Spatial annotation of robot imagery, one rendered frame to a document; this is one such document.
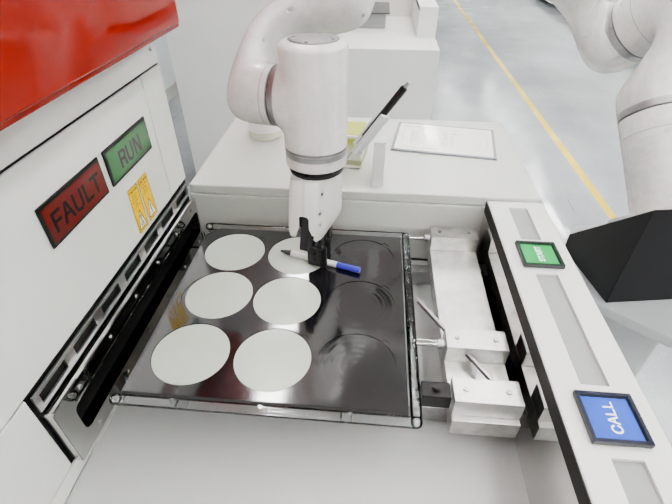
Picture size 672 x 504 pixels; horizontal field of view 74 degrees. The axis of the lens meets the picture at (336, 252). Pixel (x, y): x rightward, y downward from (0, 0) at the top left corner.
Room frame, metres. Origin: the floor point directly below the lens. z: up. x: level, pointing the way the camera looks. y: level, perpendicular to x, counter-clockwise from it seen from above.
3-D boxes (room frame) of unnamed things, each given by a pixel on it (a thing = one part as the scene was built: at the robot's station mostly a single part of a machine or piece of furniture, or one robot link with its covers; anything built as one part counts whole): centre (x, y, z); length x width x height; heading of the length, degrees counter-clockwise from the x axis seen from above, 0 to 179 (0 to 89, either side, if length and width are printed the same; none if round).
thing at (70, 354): (0.48, 0.29, 0.96); 0.44 x 0.01 x 0.02; 175
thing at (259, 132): (0.92, 0.15, 1.01); 0.07 x 0.07 x 0.10
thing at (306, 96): (0.56, 0.03, 1.17); 0.09 x 0.08 x 0.13; 73
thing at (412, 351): (0.46, -0.11, 0.90); 0.38 x 0.01 x 0.01; 175
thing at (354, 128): (0.80, -0.02, 1.00); 0.07 x 0.07 x 0.07; 77
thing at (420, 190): (0.85, -0.06, 0.89); 0.62 x 0.35 x 0.14; 85
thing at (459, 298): (0.47, -0.19, 0.87); 0.36 x 0.08 x 0.03; 175
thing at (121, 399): (0.29, 0.09, 0.90); 0.37 x 0.01 x 0.01; 85
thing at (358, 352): (0.47, 0.07, 0.90); 0.34 x 0.34 x 0.01; 85
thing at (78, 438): (0.48, 0.28, 0.89); 0.44 x 0.02 x 0.10; 175
